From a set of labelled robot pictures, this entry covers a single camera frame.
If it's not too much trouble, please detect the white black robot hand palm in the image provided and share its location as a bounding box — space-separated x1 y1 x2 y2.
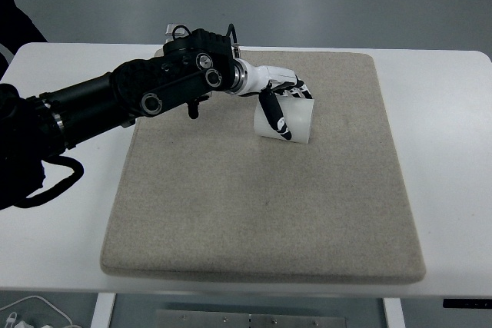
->
240 59 298 94

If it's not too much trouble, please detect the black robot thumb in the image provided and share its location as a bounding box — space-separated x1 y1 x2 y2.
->
259 90 292 140

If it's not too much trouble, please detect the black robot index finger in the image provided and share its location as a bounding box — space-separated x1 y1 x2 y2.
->
288 80 313 99

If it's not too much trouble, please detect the white ribbed cup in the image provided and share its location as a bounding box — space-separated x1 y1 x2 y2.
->
253 96 314 144

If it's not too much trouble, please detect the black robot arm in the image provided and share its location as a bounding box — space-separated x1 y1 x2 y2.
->
1 25 312 209

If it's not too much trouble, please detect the beige fabric mat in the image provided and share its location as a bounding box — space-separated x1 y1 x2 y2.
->
100 51 426 284

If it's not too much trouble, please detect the white table leg right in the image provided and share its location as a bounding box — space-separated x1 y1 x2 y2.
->
383 298 406 328

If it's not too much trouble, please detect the white table leg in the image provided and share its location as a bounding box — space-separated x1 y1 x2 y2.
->
90 293 116 328
383 298 406 328

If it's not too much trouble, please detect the black desk control panel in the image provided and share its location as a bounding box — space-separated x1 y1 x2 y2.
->
443 299 492 310

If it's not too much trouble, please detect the white table leg left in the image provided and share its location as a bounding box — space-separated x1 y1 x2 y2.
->
90 293 116 328

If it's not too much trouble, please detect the white power adapter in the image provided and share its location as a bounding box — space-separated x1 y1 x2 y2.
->
4 312 33 328

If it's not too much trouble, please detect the clear plastic bracket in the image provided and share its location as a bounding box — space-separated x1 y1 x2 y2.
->
165 23 189 43

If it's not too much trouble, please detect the black sleeved cable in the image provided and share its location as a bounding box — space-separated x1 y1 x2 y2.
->
15 155 85 210

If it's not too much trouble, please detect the white cable on floor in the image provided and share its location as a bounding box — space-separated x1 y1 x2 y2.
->
0 294 76 328

